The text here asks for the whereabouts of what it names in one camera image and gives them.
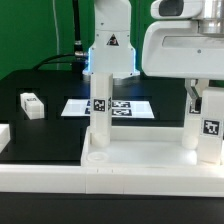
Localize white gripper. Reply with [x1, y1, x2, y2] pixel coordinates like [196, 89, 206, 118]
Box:
[142, 21, 224, 107]

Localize white desk tabletop tray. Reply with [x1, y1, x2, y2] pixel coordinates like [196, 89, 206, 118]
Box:
[81, 126, 214, 168]

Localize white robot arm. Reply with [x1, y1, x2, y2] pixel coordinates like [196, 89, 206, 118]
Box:
[84, 0, 224, 104]

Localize white marker sheet with tags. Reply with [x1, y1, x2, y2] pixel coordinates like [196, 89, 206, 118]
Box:
[61, 99, 154, 119]

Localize white front fence bar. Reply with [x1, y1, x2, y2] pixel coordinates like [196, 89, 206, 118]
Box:
[0, 164, 224, 197]

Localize white left fence block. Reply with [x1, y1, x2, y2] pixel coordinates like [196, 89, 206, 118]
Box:
[0, 124, 10, 153]

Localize black cable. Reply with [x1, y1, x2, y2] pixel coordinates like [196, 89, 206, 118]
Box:
[31, 0, 90, 71]

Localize white thin cable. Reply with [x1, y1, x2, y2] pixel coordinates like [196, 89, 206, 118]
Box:
[51, 0, 61, 71]

